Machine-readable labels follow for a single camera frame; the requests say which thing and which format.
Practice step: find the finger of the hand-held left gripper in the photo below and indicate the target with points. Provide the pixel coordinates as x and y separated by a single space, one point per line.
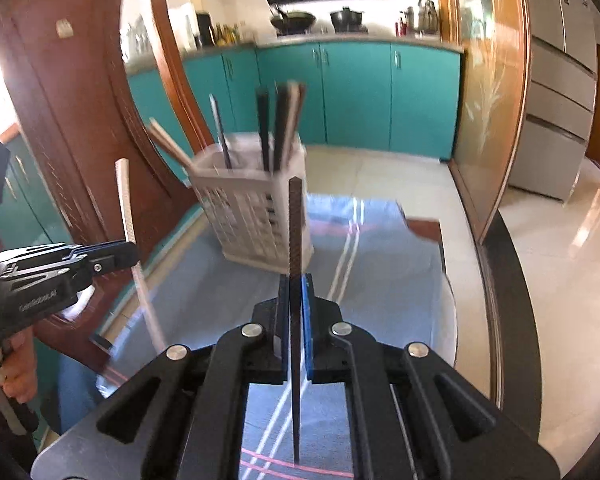
115 261
105 247

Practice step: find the brown wooden panel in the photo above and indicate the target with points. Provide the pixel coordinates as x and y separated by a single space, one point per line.
425 230

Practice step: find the teal kitchen cabinets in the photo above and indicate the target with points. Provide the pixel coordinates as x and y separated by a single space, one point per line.
355 95

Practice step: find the steel kettle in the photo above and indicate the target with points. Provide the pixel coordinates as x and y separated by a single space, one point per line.
427 17

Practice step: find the carved wooden chair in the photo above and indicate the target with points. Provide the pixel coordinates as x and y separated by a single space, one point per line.
55 160

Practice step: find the black cooking pot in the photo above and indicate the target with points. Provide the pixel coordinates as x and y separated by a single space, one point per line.
346 20

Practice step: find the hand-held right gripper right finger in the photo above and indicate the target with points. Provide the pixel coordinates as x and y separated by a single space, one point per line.
308 310

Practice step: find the beige patterned chopstick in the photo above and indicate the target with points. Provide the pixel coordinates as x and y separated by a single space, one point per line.
295 105
125 200

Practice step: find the blue striped towel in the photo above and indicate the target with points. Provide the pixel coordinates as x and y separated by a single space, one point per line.
380 280

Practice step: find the group of condiment bottles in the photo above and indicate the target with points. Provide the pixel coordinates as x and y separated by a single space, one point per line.
226 34

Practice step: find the kitchen countertop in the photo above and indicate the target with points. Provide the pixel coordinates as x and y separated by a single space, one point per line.
380 38

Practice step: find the small white plastic hook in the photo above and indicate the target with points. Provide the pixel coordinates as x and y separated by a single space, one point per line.
65 28

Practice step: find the wooden framed glass door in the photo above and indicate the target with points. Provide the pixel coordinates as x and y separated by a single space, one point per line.
490 110

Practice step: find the black chopstick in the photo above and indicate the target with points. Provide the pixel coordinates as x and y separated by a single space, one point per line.
263 125
220 130
296 230
281 120

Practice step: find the grey plastic utensil basket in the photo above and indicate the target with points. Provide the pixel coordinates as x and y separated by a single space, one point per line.
250 230

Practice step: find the black countertop appliance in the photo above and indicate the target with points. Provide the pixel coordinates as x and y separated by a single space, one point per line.
205 30

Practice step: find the grey refrigerator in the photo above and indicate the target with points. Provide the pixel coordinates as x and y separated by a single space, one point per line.
555 110

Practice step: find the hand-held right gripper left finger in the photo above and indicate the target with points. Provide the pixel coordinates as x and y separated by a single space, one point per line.
282 310

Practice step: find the black wok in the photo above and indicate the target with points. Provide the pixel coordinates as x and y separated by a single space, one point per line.
292 21

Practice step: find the plain beige chopstick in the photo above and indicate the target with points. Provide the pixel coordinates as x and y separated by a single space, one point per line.
167 142
176 146

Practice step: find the person's left hand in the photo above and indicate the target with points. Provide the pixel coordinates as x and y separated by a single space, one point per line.
20 360

